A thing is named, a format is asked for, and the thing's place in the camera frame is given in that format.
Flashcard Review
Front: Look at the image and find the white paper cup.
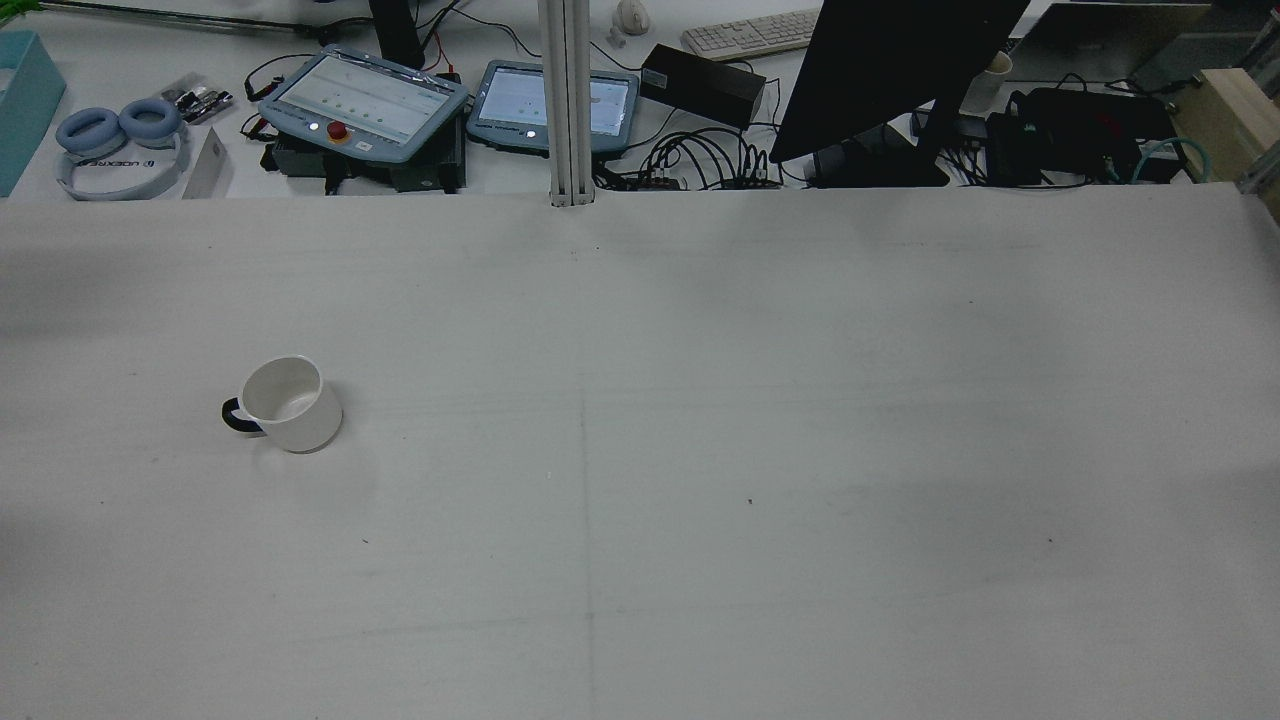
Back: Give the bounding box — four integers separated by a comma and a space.
961, 50, 1014, 116

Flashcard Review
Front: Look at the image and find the small blue teach pendant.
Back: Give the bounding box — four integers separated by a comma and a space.
466, 60, 641, 156

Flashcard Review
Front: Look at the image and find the black rectangular power box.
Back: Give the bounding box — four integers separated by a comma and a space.
640, 43, 768, 130

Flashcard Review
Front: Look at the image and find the black controller box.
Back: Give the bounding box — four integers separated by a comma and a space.
261, 135, 467, 195

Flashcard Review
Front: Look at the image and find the white computer mouse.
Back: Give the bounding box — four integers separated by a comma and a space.
610, 0, 652, 47

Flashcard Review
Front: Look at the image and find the white computer keyboard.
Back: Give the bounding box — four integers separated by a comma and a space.
681, 9, 823, 62

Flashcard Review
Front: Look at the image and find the teach pendant with red button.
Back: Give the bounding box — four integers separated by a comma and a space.
257, 45, 471, 165

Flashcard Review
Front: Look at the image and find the black computer monitor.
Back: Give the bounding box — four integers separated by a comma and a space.
768, 0, 1031, 188

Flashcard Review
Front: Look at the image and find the white folded card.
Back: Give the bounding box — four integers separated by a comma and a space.
182, 127, 233, 200

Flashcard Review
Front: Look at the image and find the clear bag of small parts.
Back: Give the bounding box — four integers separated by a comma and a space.
160, 72, 235, 126

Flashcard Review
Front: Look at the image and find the blue over-ear headphones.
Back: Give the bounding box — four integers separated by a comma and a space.
54, 97, 192, 202

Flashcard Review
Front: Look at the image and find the light wooden box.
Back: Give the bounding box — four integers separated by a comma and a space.
1171, 68, 1280, 221

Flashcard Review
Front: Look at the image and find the teal storage box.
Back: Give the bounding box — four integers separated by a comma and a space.
0, 30, 68, 198

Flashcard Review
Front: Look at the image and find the black cable bundle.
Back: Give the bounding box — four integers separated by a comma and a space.
597, 125, 783, 192

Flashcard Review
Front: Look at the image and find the aluminium profile post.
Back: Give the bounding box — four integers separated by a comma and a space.
538, 0, 598, 208

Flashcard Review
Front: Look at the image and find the white mug with black handle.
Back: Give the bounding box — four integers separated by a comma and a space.
221, 356, 344, 454

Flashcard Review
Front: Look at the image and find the black electronics box with cables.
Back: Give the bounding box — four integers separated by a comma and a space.
986, 87, 1185, 187

